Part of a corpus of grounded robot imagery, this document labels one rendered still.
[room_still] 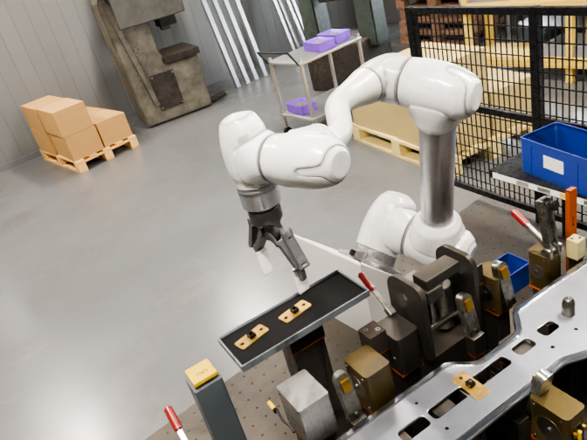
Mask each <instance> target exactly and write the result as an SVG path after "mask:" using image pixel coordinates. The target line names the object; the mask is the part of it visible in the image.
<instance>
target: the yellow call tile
mask: <svg viewBox="0 0 587 440"><path fill-rule="evenodd" d="M184 373H185V374H186V375H187V377H188V378H189V380H190V382H191V383H192V385H193V386H194V388H197V387H198V386H200V385H202V384H203V383H205V382H207V381H208V380H210V379H211V378H213V377H215V376H216V375H218V372H217V370H216V369H215V368H214V367H213V366H212V364H211V363H210V361H209V360H208V359H205V360H203V361H201V362H199V363H198V364H196V365H195V366H193V367H191V368H189V369H187V370H185V371H184Z"/></svg>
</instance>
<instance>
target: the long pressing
mask: <svg viewBox="0 0 587 440"><path fill-rule="evenodd" d="M566 296H571V297H572V298H573V299H574V300H575V302H576V315H575V316H573V317H565V316H563V315H562V300H563V298H564V297H566ZM513 322H514V333H513V334H512V335H511V336H510V337H509V338H507V339H506V340H504V341H503V342H502V343H501V344H500V345H498V346H497V347H495V348H494V349H492V350H491V351H490V352H488V353H487V354H485V355H484V356H482V357H481V358H480V359H478V360H476V361H448V362H446V363H443V364H441V365H440V366H438V367H437V368H435V369H434V370H432V371H431V372H430V373H429V374H428V375H426V376H424V377H423V378H422V379H420V380H419V381H417V382H415V383H414V384H413V385H411V386H410V387H408V388H407V389H406V390H405V391H403V392H402V393H401V394H399V395H397V396H396V397H395V398H393V399H392V400H390V401H389V402H387V403H386V404H384V405H383V406H382V407H381V408H380V409H378V410H376V411H375V412H374V413H372V414H371V415H369V416H367V417H366V418H365V419H363V420H362V421H361V422H359V423H358V424H357V425H355V426H354V427H353V428H351V429H350V430H348V431H347V432H345V433H344V434H342V435H341V436H339V437H338V438H336V440H403V439H402V438H401V437H400V436H399V433H400V432H401V431H402V430H404V429H406V428H407V427H408V426H410V425H411V424H412V423H414V422H415V421H417V420H418V419H419V418H420V417H423V418H424V419H426V420H427V421H428V422H429V423H430V425H429V426H428V427H426V428H425V429H424V430H422V431H421V432H420V433H418V434H417V435H416V436H414V437H413V438H412V439H411V440H473V439H474V438H475V437H477V436H478V435H479V434H480V433H481V432H482V431H483V430H485V429H486V428H487V427H489V426H490V425H491V424H492V423H494V422H495V421H496V420H498V419H499V418H500V417H501V416H503V415H504V414H505V413H507V412H508V411H509V410H510V409H512V408H513V407H514V406H515V405H516V404H517V403H518V402H520V401H521V400H522V399H524V398H525V397H526V396H528V395H529V392H530V389H531V385H532V384H531V380H532V375H533V374H534V373H536V372H537V371H538V370H539V369H542V368H545V369H547V370H548V371H549V372H550V373H551V374H552V375H554V374H555V373H556V372H558V371H559V370H560V369H561V368H563V367H565V366H566V365H569V364H571V363H574V362H577V361H582V360H586V359H587V258H585V259H584V260H582V261H581V262H579V263H578V264H577V265H575V266H573V267H572V268H571V269H569V270H568V271H566V272H565V273H564V274H563V275H561V276H560V277H558V278H557V279H555V280H554V281H552V282H551V283H549V284H548V285H546V286H545V287H543V288H542V289H541V290H540V291H539V292H537V293H535V294H534V295H533V296H531V297H530V298H528V299H526V300H525V301H524V302H522V303H521V304H520V305H518V306H517V307H516V308H515V309H514V310H513ZM547 323H553V324H555V325H557V326H558V328H557V329H556V330H555V331H554V332H553V333H551V334H550V335H542V334H541V333H538V332H537V331H538V330H539V329H540V328H541V327H543V326H544V325H546V324H547ZM574 328H577V329H578V330H574ZM524 340H530V341H532V342H533V343H535V346H534V347H532V348H531V349H529V350H528V351H527V352H526V353H525V354H517V353H515V352H514V351H513V348H514V347H516V346H517V345H519V344H520V343H522V342H523V341H524ZM551 346H554V347H555V348H551ZM500 358H505V359H506V360H508V361H510V362H511V364H510V365H509V366H507V367H506V368H504V369H503V370H502V371H500V373H499V374H497V375H496V376H494V377H493V378H492V379H490V380H489V381H488V382H486V383H485V384H483V385H484V386H485V387H486V388H488V389H489V390H490V393H489V394H488V395H486V396H485V397H483V398H482V399H480V400H477V399H476V398H474V397H473V396H472V395H470V394H469V393H468V394H469V396H468V397H467V398H465V399H464V400H463V401H461V402H460V403H458V404H457V405H456V406H454V407H453V408H452V409H450V410H449V411H447V412H446V413H445V414H444V415H442V416H441V417H440V418H437V419H436V418H433V417H432V416H430V415H429V411H430V410H431V409H432V408H434V407H435V406H437V405H438V404H439V403H441V402H442V401H444V400H445V399H446V398H447V397H448V396H449V395H451V394H452V393H454V392H455V391H456V390H458V389H460V388H461V387H460V386H459V385H457V384H456V383H455V382H453V381H452V378H453V377H454V376H456V375H458V374H459V373H460V372H466V373H467V374H468V375H470V376H472V378H474V377H475V376H476V375H478V374H479V373H481V372H482V371H483V370H485V369H486V368H488V367H489V366H490V365H492V364H493V363H495V362H496V361H498V360H499V359H500ZM415 402H417V403H418V404H415ZM446 427H448V428H449V430H446V429H445V428H446Z"/></svg>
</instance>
